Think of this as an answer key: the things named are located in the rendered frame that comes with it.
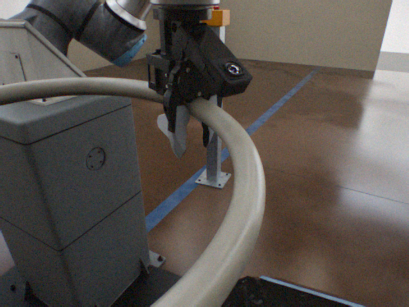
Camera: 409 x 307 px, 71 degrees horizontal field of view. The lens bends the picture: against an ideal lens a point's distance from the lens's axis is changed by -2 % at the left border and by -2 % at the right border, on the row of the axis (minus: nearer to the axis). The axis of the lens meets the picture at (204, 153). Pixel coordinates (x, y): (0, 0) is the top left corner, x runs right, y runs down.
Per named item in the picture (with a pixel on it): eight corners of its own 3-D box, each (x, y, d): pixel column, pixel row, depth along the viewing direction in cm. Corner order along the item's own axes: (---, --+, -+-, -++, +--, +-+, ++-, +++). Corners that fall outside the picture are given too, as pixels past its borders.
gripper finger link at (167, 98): (183, 127, 45) (192, 70, 42) (190, 131, 44) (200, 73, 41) (158, 130, 42) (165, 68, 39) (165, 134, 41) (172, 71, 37)
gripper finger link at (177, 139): (163, 146, 49) (170, 92, 46) (185, 160, 46) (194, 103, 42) (147, 148, 47) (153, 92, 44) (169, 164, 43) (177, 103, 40)
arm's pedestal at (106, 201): (6, 291, 124) (-81, 102, 85) (94, 225, 163) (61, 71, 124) (84, 352, 102) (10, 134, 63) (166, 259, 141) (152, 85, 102)
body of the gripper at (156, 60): (186, 83, 49) (184, 4, 43) (221, 96, 44) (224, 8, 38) (147, 93, 45) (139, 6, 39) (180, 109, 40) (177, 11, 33)
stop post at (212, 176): (231, 174, 211) (239, 8, 161) (222, 189, 195) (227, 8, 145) (206, 169, 218) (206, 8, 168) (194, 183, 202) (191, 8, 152)
